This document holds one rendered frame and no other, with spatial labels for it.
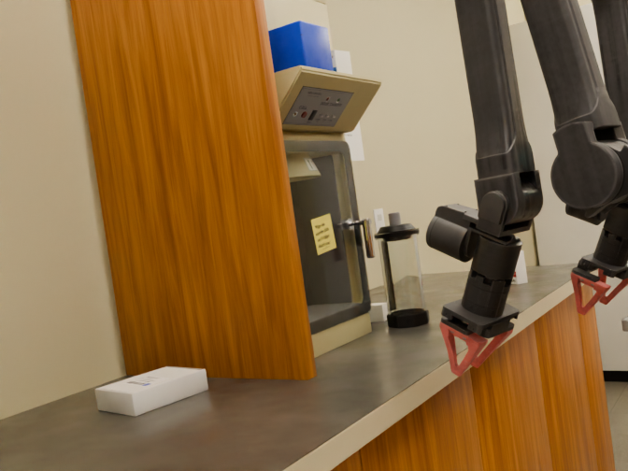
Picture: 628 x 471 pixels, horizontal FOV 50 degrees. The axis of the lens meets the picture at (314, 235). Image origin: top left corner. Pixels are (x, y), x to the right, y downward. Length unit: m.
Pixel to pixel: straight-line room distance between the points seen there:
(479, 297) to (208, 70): 0.68
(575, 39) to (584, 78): 0.05
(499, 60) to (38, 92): 0.99
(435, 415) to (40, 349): 0.79
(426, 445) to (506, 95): 0.63
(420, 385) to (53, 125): 0.93
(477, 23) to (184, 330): 0.84
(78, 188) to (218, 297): 0.42
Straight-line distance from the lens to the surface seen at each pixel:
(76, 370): 1.54
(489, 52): 0.91
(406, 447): 1.19
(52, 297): 1.50
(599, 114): 0.84
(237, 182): 1.27
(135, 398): 1.21
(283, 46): 1.36
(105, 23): 1.54
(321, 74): 1.35
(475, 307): 0.94
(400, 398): 1.10
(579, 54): 0.86
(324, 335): 1.45
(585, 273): 1.30
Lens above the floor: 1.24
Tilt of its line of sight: 2 degrees down
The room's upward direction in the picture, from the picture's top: 8 degrees counter-clockwise
